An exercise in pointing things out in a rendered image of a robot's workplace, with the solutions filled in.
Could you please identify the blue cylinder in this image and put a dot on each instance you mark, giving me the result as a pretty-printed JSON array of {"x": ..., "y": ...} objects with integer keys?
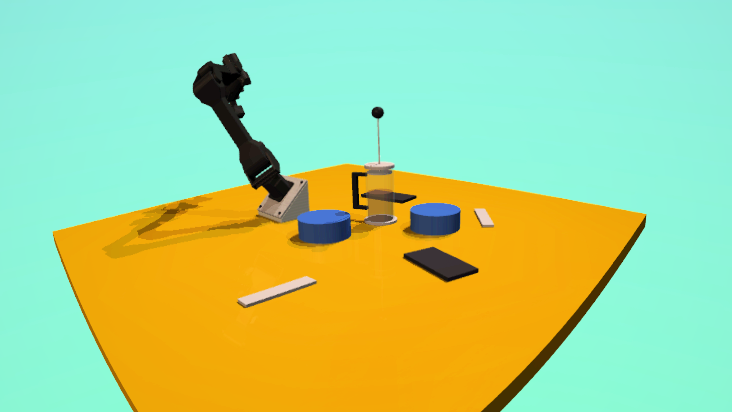
[
  {"x": 435, "y": 219},
  {"x": 326, "y": 226}
]

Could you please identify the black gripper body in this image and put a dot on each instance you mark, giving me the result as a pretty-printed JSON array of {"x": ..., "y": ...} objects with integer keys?
[{"x": 235, "y": 96}]

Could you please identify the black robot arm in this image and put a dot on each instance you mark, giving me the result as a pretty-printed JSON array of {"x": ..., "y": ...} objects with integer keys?
[{"x": 254, "y": 157}]

